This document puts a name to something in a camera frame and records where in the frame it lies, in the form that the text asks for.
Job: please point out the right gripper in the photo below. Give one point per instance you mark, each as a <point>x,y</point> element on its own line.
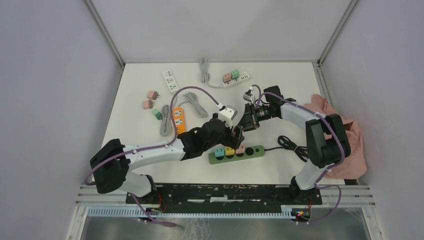
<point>250,117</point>

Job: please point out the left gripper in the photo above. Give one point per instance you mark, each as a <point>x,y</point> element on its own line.
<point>234,142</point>

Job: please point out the yellow USB adapter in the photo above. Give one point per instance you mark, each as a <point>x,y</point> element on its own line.
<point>229,152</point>

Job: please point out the teal USB adapter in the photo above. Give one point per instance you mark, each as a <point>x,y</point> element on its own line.
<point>219,153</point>

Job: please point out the orange power strip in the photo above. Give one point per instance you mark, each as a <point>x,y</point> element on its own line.
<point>179,119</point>

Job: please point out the mint adapter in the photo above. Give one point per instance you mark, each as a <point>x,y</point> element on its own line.
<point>157,114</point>

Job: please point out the green power strip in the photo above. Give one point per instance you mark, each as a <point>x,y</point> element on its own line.
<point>251,152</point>

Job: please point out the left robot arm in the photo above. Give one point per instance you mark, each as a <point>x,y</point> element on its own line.
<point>112,167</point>

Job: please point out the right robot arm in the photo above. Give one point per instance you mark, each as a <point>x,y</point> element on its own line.
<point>327,144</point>

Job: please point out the green adapter on far strip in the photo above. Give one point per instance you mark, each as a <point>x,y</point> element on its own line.
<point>234,74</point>

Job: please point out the pink cloth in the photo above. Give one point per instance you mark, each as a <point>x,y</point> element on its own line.
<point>354,166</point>

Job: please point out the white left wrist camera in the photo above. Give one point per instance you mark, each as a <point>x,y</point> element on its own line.
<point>226,114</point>

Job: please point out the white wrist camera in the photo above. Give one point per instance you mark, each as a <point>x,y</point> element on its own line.
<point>249,96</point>
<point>226,114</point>

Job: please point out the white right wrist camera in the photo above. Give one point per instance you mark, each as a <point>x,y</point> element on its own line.
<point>249,96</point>

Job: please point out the black mounting base plate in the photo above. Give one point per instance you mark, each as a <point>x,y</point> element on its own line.
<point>175,198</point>

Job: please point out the grey near strip cable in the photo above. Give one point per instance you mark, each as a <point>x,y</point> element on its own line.
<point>166,126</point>

